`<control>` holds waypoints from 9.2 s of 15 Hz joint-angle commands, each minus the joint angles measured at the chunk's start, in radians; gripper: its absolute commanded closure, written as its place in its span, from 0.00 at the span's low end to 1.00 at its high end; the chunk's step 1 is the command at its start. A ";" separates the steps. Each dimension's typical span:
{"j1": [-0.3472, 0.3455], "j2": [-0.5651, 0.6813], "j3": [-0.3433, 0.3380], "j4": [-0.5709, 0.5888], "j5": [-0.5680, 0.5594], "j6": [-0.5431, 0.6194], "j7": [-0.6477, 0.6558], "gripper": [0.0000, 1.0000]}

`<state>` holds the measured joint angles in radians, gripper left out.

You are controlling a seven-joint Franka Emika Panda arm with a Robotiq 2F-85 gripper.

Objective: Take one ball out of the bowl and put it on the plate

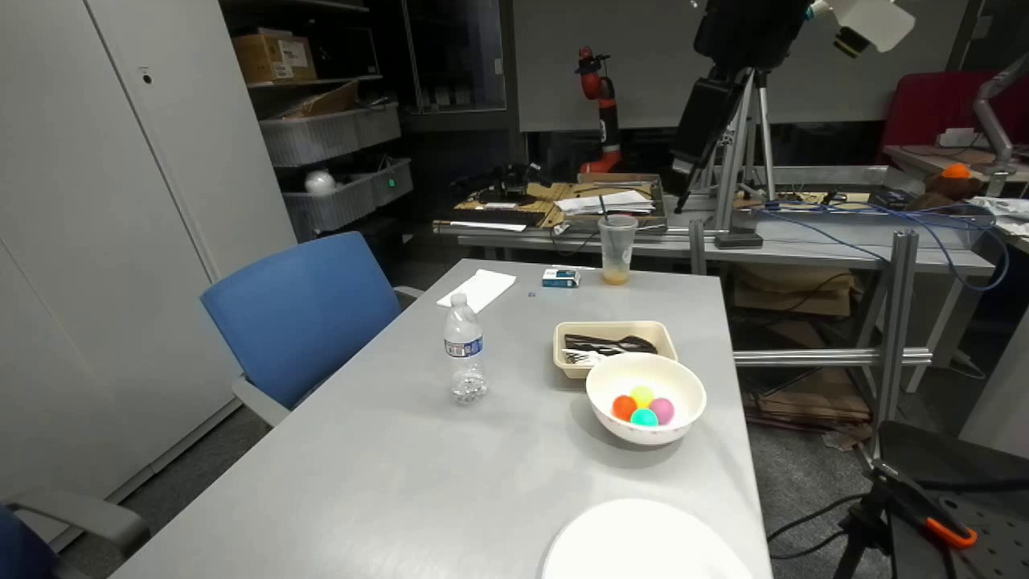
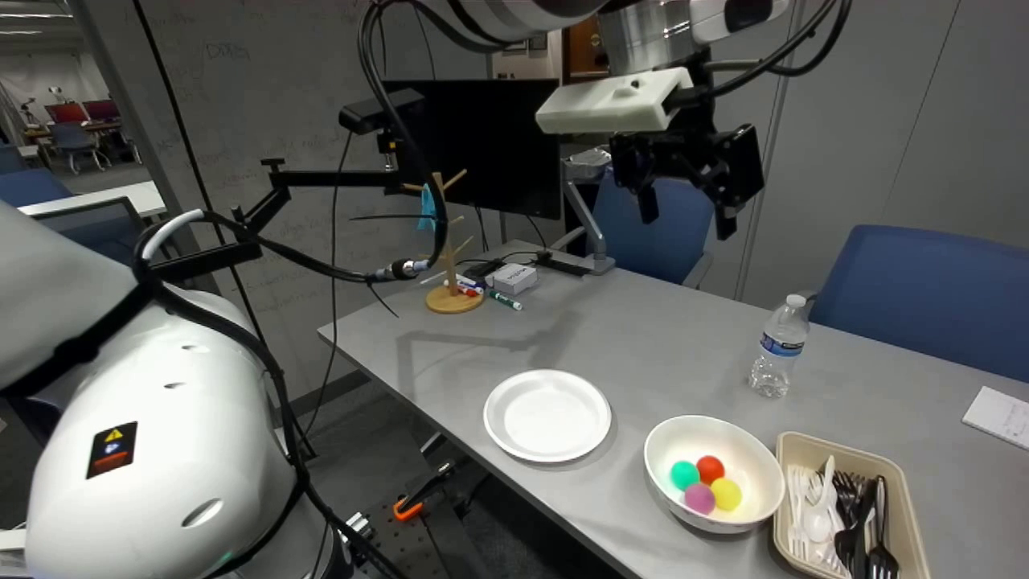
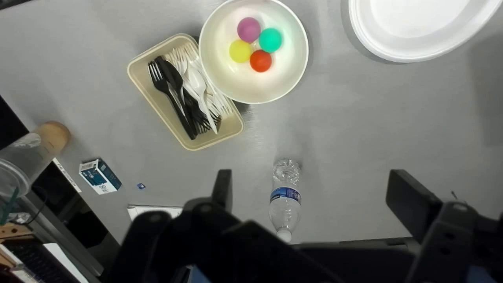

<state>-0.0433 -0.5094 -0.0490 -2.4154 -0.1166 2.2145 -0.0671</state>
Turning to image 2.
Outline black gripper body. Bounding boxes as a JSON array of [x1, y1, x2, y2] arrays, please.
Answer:
[[606, 118, 769, 214]]

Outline wooden mug tree stand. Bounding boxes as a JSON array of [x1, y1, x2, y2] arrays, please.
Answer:
[[407, 165, 489, 318]]

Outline yellow ball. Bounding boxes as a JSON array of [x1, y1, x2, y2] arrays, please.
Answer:
[[709, 475, 745, 513]]

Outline white paper sheet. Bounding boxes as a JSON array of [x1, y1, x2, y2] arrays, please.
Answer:
[[957, 383, 1029, 454]]

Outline grey monitor stand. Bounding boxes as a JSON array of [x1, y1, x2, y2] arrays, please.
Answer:
[[541, 173, 620, 281]]

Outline white plastic cutlery pile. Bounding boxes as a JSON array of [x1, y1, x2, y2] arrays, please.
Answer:
[[782, 454, 853, 572]]

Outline cream round bowl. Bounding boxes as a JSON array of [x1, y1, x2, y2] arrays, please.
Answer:
[[639, 413, 789, 537]]

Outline clear plastic water bottle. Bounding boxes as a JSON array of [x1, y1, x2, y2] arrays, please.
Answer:
[[745, 289, 813, 401]]

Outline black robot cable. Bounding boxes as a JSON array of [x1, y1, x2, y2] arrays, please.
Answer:
[[131, 0, 476, 579]]

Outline black computer monitor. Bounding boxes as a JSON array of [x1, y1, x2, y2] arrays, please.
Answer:
[[378, 73, 566, 221]]

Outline blue office chair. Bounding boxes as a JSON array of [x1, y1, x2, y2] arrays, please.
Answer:
[[589, 168, 721, 289], [807, 221, 1029, 388]]

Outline orange handled clamp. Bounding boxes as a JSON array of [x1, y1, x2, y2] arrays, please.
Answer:
[[388, 456, 462, 529]]

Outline black camera on boom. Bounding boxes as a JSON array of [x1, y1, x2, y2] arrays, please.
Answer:
[[336, 86, 430, 140]]

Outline white round plate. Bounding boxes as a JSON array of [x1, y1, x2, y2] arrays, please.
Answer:
[[479, 366, 618, 468]]

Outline blue clip on stand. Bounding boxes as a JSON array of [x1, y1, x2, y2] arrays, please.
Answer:
[[416, 181, 442, 235]]

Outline beige cutlery tray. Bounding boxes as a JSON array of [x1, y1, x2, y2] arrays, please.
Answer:
[[769, 429, 937, 579]]

